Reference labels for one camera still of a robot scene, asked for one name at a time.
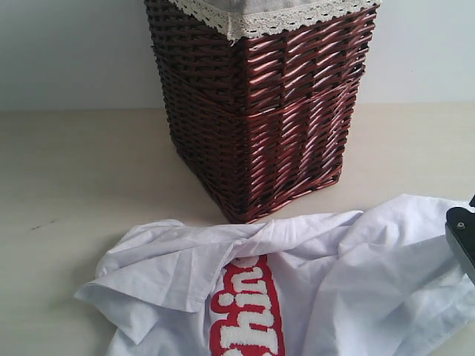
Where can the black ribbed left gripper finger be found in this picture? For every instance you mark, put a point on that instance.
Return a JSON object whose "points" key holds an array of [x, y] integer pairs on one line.
{"points": [[459, 233]]}

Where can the white shirt with red lettering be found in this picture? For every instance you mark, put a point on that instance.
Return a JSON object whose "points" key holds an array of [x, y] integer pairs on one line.
{"points": [[376, 282]]}

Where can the brown wicker laundry basket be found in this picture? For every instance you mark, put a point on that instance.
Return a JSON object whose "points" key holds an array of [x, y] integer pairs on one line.
{"points": [[259, 121]]}

